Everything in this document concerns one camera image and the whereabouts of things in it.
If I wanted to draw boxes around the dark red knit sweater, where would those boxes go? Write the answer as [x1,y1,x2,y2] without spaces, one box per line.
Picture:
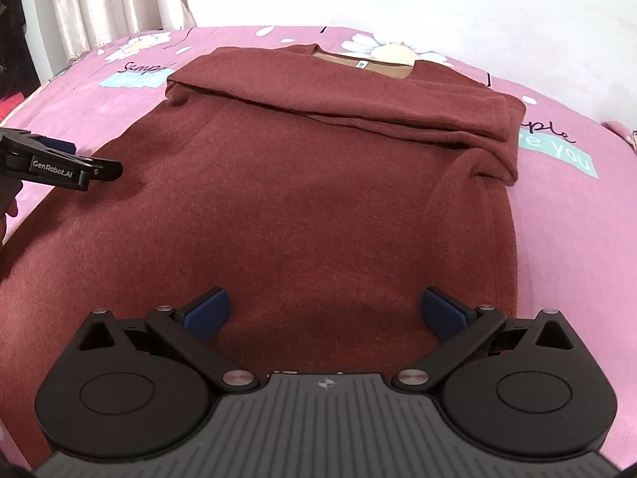
[1,45,526,464]

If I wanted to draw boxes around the pink floral bed sheet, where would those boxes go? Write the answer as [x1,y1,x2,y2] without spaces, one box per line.
[6,27,636,466]

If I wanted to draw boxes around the person's left hand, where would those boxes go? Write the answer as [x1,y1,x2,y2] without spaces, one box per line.
[0,176,23,242]

